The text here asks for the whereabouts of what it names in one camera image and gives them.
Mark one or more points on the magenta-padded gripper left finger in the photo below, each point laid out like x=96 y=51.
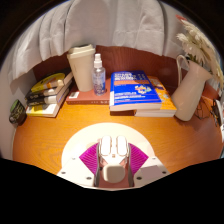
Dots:
x=88 y=159

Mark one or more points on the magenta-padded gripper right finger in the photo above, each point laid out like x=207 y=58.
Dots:
x=138 y=159

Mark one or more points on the white computer mouse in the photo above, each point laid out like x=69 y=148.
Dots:
x=114 y=156

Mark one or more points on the white pink cartoon mouse pad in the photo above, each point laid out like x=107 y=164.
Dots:
x=83 y=136

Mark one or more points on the reddish brown flat book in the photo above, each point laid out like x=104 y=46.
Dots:
x=86 y=97

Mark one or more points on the white and yellow book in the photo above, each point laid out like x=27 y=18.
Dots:
x=43 y=110

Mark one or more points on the blue book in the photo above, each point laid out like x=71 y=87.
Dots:
x=133 y=90

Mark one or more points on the clear spray bottle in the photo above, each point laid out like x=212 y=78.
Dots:
x=98 y=80

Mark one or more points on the white ceramic pitcher vase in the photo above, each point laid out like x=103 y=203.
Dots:
x=190 y=96

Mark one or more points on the yellow and black book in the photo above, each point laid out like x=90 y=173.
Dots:
x=50 y=81

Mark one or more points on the cream lidded tumbler cup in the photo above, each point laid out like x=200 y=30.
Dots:
x=81 y=70

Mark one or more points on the white flower bouquet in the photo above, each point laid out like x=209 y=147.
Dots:
x=203 y=43

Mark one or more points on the white curtain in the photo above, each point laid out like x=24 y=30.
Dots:
x=100 y=23

